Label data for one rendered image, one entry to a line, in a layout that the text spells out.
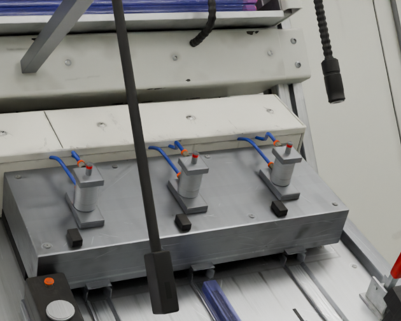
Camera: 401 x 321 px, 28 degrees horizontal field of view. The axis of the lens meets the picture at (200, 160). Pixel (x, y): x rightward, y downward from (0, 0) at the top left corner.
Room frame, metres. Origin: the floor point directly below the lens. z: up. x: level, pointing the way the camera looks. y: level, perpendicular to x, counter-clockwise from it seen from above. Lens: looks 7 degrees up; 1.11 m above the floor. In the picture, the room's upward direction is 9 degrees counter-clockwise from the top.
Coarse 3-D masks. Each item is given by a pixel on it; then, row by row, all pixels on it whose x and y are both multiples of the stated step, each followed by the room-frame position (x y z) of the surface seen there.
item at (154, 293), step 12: (156, 252) 0.58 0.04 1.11; (168, 252) 0.58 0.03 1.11; (156, 264) 0.58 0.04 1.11; (168, 264) 0.58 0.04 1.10; (156, 276) 0.58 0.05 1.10; (168, 276) 0.58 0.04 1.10; (156, 288) 0.58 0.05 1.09; (168, 288) 0.58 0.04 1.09; (156, 300) 0.58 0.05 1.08; (168, 300) 0.58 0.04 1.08; (156, 312) 0.59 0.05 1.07; (168, 312) 0.58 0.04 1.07
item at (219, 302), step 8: (208, 288) 0.79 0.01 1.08; (216, 288) 0.80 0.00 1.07; (208, 296) 0.80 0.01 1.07; (216, 296) 0.79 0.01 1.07; (224, 296) 0.79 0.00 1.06; (216, 304) 0.78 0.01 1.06; (224, 304) 0.78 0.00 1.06; (216, 312) 0.78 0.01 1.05; (224, 312) 0.77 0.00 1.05; (232, 312) 0.78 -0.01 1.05; (224, 320) 0.77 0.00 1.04; (232, 320) 0.77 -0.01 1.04; (240, 320) 0.77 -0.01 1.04
